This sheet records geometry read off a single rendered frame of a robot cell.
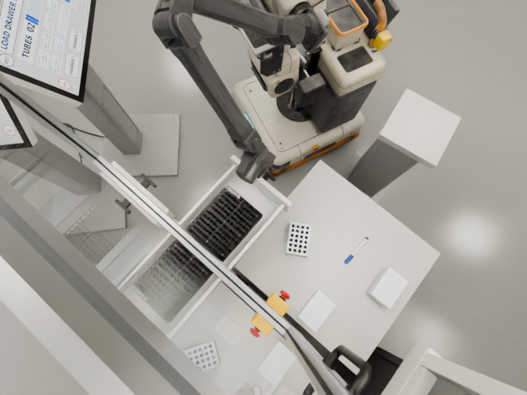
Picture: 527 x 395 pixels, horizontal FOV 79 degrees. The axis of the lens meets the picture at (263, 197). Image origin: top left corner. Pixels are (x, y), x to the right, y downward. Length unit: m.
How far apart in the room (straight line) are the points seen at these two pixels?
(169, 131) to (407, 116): 1.49
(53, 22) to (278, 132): 1.17
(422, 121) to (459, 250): 1.07
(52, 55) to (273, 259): 1.10
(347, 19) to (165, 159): 1.36
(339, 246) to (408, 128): 0.63
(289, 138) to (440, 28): 1.67
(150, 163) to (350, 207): 1.39
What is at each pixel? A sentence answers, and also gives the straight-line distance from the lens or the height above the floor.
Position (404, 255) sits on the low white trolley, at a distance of 1.42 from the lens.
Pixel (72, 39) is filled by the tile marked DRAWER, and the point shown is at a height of 1.01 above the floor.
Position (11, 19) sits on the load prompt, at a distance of 1.47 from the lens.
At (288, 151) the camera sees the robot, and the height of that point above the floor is 0.28.
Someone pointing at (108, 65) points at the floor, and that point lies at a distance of 2.78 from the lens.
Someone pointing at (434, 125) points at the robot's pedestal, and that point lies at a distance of 1.66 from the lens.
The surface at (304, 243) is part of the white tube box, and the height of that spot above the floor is 0.76.
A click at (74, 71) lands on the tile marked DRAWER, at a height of 0.99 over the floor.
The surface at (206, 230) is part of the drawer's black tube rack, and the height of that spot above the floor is 0.90.
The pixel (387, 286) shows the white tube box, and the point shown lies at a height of 0.81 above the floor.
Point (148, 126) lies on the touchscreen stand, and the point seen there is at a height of 0.04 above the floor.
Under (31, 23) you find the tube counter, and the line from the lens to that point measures 1.49.
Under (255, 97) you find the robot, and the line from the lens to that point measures 2.09.
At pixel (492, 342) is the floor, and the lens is 2.52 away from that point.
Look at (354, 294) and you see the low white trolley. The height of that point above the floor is 0.76.
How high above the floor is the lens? 2.05
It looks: 75 degrees down
